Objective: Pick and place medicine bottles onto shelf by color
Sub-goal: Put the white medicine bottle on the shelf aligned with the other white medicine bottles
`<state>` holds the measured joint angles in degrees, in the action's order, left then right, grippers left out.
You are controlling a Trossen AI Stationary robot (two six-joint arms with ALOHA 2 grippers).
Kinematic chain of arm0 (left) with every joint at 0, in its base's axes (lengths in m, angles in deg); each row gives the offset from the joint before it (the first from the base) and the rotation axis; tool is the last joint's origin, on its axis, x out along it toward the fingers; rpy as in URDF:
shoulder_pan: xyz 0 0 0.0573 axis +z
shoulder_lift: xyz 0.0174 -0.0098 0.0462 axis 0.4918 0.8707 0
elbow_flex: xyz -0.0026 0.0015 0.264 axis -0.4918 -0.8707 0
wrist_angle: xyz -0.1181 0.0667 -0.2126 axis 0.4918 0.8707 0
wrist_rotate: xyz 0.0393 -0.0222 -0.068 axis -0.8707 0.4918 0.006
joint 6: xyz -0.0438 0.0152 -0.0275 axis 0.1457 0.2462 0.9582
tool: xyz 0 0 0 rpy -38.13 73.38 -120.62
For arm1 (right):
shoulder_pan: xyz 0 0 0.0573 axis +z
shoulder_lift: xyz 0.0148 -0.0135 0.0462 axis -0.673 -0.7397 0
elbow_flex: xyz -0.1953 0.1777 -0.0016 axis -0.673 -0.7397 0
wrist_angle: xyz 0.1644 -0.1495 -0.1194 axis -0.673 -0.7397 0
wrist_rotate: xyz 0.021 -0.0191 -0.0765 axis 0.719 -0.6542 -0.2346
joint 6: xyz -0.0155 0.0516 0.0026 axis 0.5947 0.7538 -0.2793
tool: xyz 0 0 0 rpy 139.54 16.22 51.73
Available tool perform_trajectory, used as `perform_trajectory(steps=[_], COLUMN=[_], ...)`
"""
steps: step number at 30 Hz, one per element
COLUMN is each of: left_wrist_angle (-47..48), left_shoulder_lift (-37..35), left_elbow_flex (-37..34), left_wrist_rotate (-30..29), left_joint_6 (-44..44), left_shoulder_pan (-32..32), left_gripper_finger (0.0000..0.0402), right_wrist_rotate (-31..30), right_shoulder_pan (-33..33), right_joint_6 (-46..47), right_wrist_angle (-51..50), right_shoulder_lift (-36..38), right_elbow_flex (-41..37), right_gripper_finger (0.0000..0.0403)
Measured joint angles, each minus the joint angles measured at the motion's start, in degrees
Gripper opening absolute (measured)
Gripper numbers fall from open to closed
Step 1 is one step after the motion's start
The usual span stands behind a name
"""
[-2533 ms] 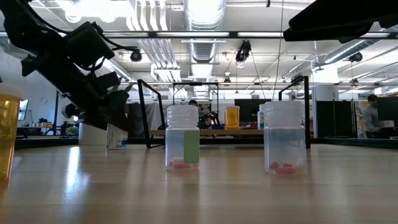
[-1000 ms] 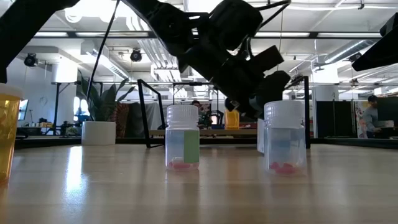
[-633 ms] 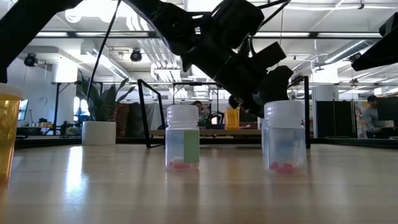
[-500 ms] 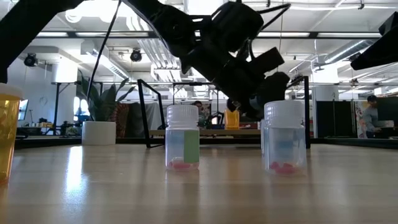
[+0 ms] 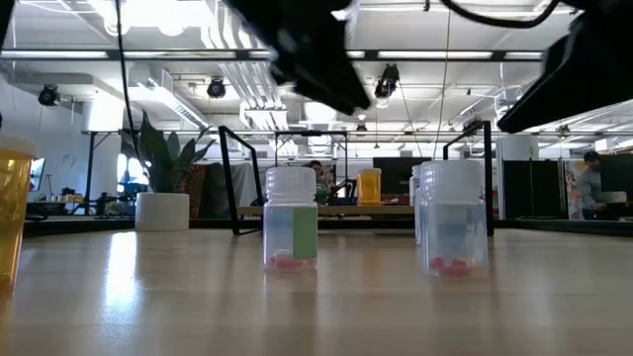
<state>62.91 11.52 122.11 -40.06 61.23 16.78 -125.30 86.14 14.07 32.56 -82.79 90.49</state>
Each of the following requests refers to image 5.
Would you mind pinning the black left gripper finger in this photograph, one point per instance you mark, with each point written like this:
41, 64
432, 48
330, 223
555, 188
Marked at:
321, 79

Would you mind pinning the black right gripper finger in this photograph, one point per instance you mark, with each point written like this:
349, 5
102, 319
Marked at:
583, 94

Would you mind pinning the clear bottle green label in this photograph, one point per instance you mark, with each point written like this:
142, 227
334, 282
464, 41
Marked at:
289, 232

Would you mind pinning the clear plastic pill bottle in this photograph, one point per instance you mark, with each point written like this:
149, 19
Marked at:
452, 232

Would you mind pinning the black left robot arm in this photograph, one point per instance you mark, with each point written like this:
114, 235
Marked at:
4, 15

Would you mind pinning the black overhead beam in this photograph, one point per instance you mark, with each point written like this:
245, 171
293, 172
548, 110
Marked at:
241, 55

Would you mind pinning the black ceiling spotlight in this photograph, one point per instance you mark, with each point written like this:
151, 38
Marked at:
216, 88
48, 95
388, 81

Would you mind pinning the person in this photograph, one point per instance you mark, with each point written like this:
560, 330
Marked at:
315, 167
591, 188

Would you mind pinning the black office partition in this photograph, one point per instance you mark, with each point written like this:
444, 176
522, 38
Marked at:
623, 173
531, 188

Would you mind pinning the floral print panel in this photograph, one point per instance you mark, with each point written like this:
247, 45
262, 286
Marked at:
571, 198

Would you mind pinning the black monitor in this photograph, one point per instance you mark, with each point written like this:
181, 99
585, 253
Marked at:
400, 175

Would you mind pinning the clear bottle behind right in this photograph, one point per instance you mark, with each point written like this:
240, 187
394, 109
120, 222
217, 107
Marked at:
414, 185

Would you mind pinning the grey cloth cover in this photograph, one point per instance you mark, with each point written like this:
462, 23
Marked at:
217, 183

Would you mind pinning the red patterned cloth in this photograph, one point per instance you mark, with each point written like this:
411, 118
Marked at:
197, 193

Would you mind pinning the green plant white pot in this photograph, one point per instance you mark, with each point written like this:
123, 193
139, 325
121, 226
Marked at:
162, 212

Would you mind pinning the black frame wooden shelf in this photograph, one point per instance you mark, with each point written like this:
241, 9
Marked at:
346, 210

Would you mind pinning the black aluminium table frame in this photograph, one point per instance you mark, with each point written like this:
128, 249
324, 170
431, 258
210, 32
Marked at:
544, 226

